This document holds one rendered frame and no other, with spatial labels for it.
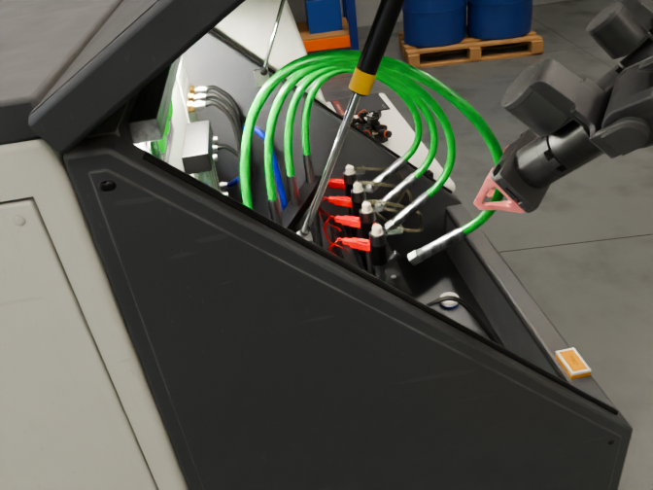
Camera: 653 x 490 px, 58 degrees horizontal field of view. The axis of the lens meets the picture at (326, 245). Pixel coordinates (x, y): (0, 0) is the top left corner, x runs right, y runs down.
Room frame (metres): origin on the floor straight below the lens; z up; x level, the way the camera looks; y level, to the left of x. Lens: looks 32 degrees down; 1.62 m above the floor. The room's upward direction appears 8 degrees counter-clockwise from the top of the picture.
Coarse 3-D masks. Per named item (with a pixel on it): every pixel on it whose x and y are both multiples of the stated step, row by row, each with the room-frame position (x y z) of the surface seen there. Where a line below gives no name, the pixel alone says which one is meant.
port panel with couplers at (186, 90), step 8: (184, 64) 1.10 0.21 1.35; (184, 72) 1.07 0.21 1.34; (184, 80) 1.04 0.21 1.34; (184, 88) 1.01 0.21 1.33; (192, 88) 1.09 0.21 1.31; (200, 88) 1.09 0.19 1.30; (184, 96) 0.99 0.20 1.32; (192, 96) 1.04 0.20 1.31; (200, 96) 1.04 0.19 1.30; (184, 104) 0.98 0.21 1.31; (192, 104) 1.00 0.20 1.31; (200, 104) 1.00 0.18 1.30; (192, 112) 1.06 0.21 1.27; (192, 120) 1.03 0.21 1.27; (216, 136) 1.09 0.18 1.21; (216, 160) 1.00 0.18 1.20; (224, 184) 1.09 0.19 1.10; (224, 192) 1.05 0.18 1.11
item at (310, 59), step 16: (288, 64) 0.77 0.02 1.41; (304, 64) 0.76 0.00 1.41; (384, 64) 0.73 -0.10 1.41; (400, 64) 0.73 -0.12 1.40; (272, 80) 0.78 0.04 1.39; (416, 80) 0.72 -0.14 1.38; (432, 80) 0.72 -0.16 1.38; (256, 96) 0.79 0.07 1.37; (448, 96) 0.71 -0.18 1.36; (256, 112) 0.79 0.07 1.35; (464, 112) 0.70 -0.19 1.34; (480, 128) 0.70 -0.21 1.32; (496, 144) 0.69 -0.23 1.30; (240, 160) 0.80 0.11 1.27; (496, 160) 0.69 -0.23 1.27; (240, 176) 0.80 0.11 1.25; (496, 192) 0.69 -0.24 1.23; (480, 224) 0.70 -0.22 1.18
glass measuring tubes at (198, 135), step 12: (192, 132) 0.90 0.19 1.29; (204, 132) 0.89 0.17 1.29; (192, 144) 0.85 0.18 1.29; (204, 144) 0.84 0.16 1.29; (192, 156) 0.81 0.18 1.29; (204, 156) 0.81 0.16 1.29; (192, 168) 0.81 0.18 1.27; (204, 168) 0.81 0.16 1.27; (204, 180) 0.82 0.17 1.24; (216, 180) 0.90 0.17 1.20
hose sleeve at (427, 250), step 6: (456, 228) 0.71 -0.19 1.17; (462, 228) 0.71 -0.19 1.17; (444, 234) 0.72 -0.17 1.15; (450, 234) 0.71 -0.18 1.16; (456, 234) 0.70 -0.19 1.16; (462, 234) 0.70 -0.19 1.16; (438, 240) 0.72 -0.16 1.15; (444, 240) 0.71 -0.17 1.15; (450, 240) 0.71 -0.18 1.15; (456, 240) 0.70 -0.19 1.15; (426, 246) 0.72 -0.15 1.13; (432, 246) 0.72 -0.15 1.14; (438, 246) 0.71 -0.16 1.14; (444, 246) 0.71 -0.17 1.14; (420, 252) 0.72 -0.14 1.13; (426, 252) 0.72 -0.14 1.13; (432, 252) 0.71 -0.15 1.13; (420, 258) 0.72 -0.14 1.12; (426, 258) 0.72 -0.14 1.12
